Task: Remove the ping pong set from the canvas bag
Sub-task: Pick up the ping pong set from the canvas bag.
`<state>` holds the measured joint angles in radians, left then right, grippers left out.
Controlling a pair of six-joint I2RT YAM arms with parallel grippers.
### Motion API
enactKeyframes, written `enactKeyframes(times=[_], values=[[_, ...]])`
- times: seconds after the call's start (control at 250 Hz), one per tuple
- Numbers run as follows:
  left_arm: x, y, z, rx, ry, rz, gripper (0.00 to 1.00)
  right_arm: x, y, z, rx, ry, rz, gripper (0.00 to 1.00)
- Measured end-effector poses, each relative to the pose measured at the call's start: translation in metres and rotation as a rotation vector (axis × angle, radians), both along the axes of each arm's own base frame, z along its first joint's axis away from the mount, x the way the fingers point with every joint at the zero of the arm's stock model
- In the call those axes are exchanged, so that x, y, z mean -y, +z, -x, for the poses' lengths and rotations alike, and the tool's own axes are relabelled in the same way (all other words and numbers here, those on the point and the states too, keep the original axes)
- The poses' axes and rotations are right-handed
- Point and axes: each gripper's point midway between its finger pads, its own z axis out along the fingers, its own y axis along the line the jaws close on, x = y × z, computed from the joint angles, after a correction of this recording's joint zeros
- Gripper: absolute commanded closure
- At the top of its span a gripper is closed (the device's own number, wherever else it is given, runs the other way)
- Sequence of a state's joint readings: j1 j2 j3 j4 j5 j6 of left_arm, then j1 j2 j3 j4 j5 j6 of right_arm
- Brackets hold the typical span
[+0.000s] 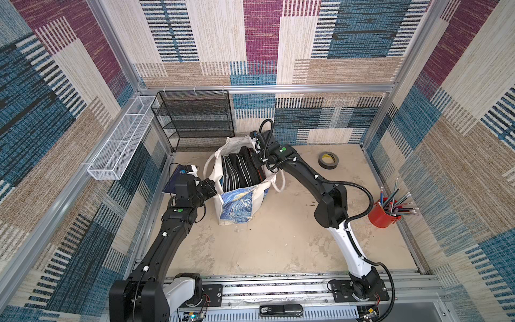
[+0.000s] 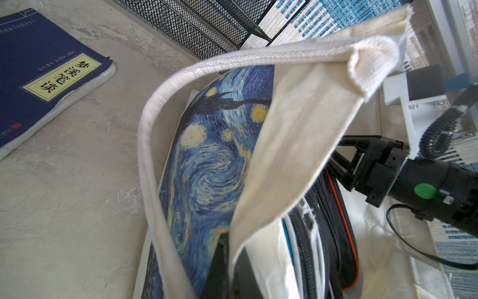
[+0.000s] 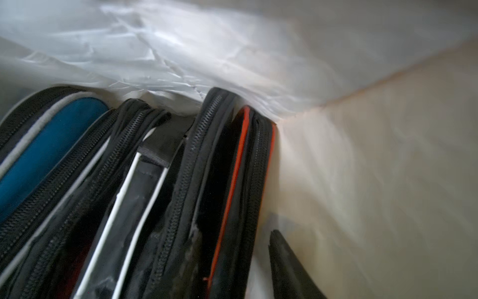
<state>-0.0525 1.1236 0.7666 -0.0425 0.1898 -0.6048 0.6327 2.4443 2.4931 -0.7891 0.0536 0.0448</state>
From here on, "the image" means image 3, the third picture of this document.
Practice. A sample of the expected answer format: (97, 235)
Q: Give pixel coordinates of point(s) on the black blue paddle case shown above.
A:
(37, 133)

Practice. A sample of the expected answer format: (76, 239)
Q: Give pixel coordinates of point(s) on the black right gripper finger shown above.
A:
(290, 279)

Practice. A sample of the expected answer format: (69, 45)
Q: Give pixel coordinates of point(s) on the white canvas starry night bag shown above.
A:
(374, 179)

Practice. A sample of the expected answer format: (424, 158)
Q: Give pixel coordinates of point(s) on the black red paddle case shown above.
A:
(199, 238)

